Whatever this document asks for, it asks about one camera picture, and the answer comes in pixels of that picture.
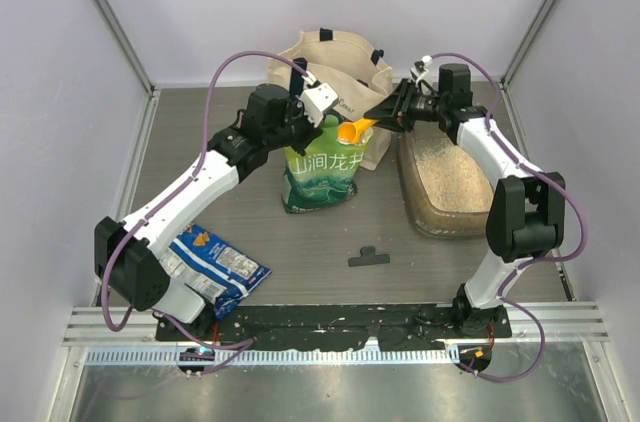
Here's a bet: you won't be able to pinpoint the clean litter granules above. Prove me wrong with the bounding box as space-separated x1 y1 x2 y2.
413 137 493 213

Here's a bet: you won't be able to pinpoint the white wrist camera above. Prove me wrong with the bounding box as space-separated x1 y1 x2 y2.
299 72 339 127
410 55 433 87

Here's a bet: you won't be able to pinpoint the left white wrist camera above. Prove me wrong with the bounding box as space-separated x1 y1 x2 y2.
299 72 339 127

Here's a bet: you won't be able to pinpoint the yellow plastic scoop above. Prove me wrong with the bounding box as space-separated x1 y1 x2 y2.
337 118 377 145

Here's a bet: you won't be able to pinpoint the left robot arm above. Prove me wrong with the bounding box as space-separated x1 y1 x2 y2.
94 83 338 341

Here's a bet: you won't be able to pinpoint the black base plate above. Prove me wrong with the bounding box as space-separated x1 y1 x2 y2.
186 303 512 352

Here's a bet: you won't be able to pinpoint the green cat litter bag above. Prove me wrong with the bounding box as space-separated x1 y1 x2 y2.
281 115 373 214

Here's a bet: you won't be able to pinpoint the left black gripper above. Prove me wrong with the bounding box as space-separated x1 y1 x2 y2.
266 95 326 156

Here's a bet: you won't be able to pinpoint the beige canvas tote bag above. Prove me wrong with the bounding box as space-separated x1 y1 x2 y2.
280 29 393 171

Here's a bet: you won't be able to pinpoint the grey litter box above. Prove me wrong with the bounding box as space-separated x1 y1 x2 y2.
397 122 493 238

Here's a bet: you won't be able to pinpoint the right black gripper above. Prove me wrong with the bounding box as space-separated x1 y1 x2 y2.
365 78 448 133

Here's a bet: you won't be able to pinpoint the black bag clip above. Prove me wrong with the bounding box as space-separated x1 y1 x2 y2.
348 246 390 268

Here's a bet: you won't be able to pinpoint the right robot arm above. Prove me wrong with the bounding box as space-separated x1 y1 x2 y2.
364 54 565 337

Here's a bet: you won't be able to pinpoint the blue Doritos chip bag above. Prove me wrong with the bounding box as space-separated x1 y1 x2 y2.
160 224 272 320

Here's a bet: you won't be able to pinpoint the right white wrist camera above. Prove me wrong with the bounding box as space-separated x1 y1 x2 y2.
410 55 433 87

